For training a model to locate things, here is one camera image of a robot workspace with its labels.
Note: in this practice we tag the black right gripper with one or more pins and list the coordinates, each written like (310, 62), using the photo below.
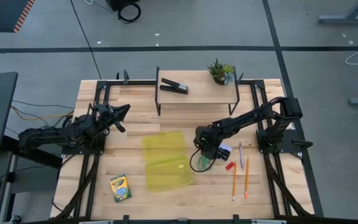
(207, 138)

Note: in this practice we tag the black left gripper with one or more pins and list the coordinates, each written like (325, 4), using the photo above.
(105, 115)

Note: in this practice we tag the green scissors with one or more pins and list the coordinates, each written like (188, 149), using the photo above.
(203, 163)

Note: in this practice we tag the red eraser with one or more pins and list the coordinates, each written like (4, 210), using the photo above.
(230, 166)

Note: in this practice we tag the grey pen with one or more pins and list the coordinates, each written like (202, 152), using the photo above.
(241, 155)

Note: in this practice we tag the orange pencil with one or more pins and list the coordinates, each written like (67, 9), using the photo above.
(246, 177)
(234, 180)

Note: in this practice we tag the yellow translucent pencil case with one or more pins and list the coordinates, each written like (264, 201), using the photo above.
(166, 161)

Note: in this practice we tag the crayon box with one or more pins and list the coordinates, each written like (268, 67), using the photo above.
(120, 188)

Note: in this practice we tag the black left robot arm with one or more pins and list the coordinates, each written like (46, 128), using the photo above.
(42, 137)

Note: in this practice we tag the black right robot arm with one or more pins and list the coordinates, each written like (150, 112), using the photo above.
(244, 121)

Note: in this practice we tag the black stapler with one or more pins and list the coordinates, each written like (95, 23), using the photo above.
(174, 87)

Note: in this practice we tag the wooden shelf riser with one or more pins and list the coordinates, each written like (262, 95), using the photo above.
(204, 90)

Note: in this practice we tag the black table clamp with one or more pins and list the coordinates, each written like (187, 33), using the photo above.
(125, 219)
(235, 219)

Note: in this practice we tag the potted succulent plant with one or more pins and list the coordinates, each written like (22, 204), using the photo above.
(221, 73)

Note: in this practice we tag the black equipment box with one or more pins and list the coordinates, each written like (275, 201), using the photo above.
(120, 3)

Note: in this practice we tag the striped floor mat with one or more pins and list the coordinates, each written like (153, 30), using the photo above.
(2, 15)

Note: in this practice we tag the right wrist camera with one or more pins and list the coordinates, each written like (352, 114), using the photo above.
(225, 148)

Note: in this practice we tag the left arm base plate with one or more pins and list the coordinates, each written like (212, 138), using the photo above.
(82, 150)

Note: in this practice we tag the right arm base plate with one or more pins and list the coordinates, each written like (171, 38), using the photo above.
(286, 141)

